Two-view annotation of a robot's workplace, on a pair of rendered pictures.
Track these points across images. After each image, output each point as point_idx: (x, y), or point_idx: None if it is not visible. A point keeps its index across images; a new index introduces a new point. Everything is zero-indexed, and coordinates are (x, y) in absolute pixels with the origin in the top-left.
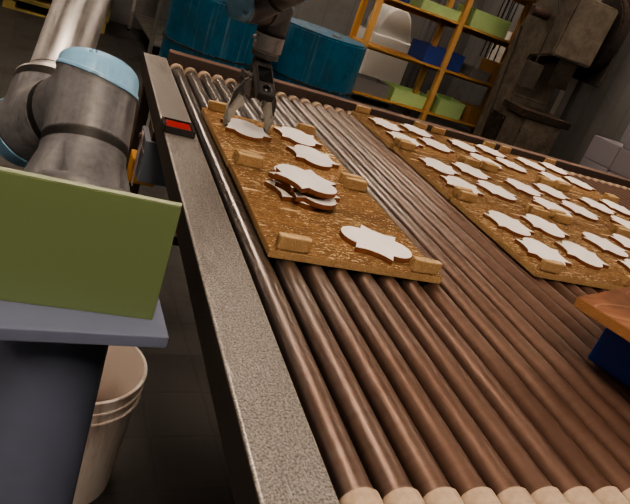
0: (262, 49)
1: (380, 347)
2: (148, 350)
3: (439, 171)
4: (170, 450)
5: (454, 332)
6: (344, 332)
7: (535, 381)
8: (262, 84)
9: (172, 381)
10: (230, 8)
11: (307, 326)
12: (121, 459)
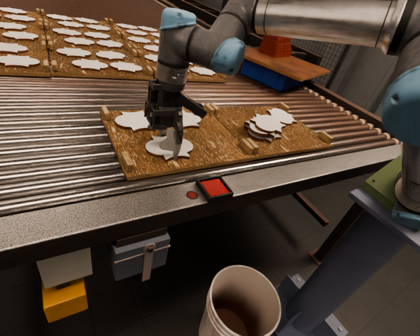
0: (186, 81)
1: (339, 130)
2: (90, 331)
3: (106, 67)
4: (183, 286)
5: (308, 113)
6: (344, 136)
7: (309, 105)
8: (199, 105)
9: (123, 302)
10: (235, 69)
11: (351, 143)
12: (201, 308)
